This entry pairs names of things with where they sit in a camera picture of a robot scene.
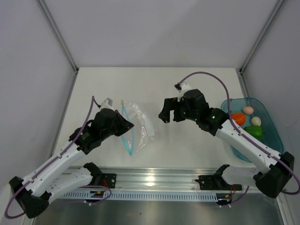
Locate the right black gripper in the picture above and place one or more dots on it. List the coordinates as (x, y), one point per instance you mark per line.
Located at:
(170, 104)

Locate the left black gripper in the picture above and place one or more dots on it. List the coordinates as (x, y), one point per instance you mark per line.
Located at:
(125, 125)

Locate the clear zip top bag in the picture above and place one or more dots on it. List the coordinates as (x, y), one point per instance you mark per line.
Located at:
(143, 132)

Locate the orange toy pumpkin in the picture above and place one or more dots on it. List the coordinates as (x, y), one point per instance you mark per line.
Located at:
(239, 118)

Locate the green toy bell pepper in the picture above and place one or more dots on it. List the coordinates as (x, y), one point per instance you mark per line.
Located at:
(255, 131)

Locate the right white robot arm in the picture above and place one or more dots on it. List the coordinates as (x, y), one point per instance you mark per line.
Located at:
(272, 170)

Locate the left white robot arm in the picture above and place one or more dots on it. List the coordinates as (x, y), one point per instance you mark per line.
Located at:
(36, 191)

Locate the pink toy egg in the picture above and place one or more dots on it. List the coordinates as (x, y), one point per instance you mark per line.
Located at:
(248, 110)

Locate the white toy egg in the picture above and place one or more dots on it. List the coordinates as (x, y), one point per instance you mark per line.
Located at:
(256, 121)

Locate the teal plastic tray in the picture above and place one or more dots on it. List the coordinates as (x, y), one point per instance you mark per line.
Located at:
(270, 135)

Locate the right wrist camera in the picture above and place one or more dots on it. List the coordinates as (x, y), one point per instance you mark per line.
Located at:
(182, 88)

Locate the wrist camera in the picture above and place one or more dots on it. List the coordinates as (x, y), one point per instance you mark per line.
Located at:
(107, 104)
(182, 88)

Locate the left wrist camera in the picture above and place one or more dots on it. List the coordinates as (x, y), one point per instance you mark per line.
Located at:
(107, 104)

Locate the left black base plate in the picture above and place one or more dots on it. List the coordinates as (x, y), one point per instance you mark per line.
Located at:
(108, 180)

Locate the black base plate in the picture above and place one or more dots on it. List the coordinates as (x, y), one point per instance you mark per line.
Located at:
(212, 182)
(108, 180)

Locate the aluminium mounting rail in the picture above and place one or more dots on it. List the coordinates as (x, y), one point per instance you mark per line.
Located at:
(157, 179)

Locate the white slotted cable duct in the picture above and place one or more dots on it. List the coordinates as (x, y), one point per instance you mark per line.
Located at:
(142, 196)

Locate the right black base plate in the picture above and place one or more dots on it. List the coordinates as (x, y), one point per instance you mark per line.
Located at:
(212, 182)

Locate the left aluminium frame post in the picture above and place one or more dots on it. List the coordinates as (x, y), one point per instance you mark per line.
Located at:
(56, 33)

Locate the aluminium frame post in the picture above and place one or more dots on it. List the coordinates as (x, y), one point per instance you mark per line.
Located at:
(56, 33)
(263, 34)

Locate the right aluminium frame post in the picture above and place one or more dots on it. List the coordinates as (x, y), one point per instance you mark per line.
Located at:
(263, 34)

